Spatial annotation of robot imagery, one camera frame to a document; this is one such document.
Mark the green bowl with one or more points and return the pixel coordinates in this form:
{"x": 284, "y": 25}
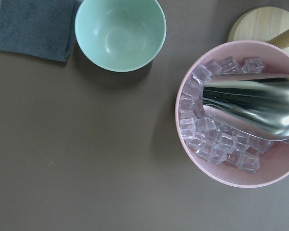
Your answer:
{"x": 120, "y": 35}

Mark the pink bowl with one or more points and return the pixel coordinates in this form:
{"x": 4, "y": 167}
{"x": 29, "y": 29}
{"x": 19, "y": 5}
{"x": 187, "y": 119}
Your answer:
{"x": 275, "y": 163}

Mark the steel ice scoop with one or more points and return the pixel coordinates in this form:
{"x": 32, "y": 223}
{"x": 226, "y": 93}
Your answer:
{"x": 257, "y": 104}

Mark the grey cloth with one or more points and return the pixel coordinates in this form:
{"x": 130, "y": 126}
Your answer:
{"x": 40, "y": 28}

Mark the wooden mug tree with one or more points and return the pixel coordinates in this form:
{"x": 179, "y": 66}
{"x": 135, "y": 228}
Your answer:
{"x": 267, "y": 24}

